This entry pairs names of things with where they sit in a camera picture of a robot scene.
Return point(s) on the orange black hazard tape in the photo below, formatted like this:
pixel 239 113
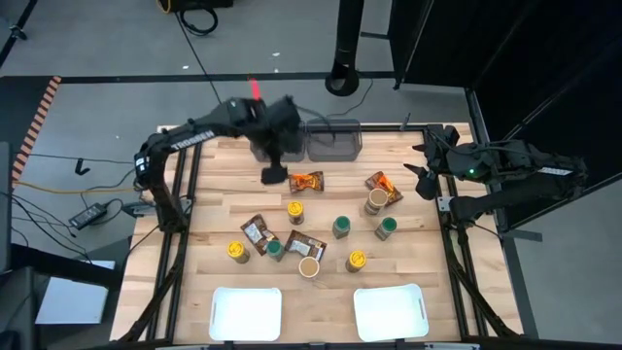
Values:
pixel 36 126

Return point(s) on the grey translucent plastic bin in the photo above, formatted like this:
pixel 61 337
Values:
pixel 335 146
pixel 291 153

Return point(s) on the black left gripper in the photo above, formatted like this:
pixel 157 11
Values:
pixel 282 121

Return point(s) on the black pole stand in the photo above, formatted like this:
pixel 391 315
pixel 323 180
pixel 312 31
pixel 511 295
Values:
pixel 349 39

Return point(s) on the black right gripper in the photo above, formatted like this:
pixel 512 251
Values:
pixel 439 163

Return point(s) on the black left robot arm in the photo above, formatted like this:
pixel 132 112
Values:
pixel 194 136

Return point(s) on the black power adapter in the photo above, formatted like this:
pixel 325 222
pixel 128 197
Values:
pixel 87 215

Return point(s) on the black hook bracket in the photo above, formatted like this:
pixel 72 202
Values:
pixel 81 166

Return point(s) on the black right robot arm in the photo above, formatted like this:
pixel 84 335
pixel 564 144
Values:
pixel 534 170

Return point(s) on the white plastic bin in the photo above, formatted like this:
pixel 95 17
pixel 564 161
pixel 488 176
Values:
pixel 245 313
pixel 389 313

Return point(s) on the yellow lid spice jar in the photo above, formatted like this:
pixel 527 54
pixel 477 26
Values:
pixel 236 250
pixel 295 210
pixel 357 259

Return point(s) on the black aluminium table frame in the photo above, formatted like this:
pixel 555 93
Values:
pixel 389 128

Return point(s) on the orange snack bag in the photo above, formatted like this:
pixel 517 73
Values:
pixel 303 244

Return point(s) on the orange seasoning packet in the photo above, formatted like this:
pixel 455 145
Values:
pixel 306 182
pixel 384 181

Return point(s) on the white flat board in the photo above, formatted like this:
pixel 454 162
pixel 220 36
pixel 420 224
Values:
pixel 73 299

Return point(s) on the green lid spice jar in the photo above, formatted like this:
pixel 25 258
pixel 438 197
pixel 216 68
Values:
pixel 388 226
pixel 341 224
pixel 275 248

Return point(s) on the black equipment case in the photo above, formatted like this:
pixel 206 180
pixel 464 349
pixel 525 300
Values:
pixel 194 4

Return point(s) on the brown seasoning packet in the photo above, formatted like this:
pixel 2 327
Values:
pixel 253 232

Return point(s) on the black partition curtain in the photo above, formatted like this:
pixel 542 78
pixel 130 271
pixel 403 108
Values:
pixel 534 58

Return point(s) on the tan lid spice jar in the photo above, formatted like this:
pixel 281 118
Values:
pixel 377 198
pixel 309 267

